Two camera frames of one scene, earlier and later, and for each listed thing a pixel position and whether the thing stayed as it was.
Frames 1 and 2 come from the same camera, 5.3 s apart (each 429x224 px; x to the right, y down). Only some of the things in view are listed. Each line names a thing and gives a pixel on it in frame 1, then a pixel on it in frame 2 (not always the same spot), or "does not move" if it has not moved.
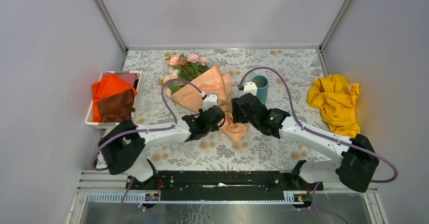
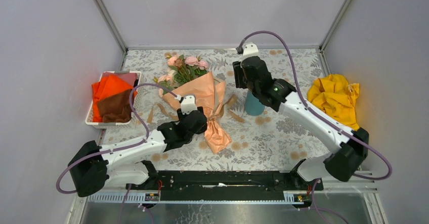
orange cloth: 109,85 does not move
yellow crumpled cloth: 334,95 does not move
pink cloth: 129,77 does not move
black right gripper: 236,110 -> 238,72
